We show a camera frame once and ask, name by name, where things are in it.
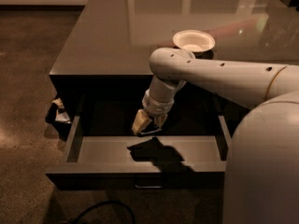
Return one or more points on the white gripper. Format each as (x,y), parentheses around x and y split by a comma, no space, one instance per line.
(155,105)

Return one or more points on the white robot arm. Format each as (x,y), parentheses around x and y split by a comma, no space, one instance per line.
(260,102)

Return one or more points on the open grey top drawer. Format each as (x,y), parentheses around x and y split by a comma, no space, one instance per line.
(101,153)

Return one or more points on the grey cabinet counter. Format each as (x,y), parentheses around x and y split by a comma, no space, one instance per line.
(116,37)

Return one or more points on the white paper bowl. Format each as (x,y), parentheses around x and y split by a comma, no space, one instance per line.
(193,40)

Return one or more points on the black bin with trash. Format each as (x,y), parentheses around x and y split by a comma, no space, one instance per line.
(58,117)

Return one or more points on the silver drawer handle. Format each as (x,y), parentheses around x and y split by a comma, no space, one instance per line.
(149,184)

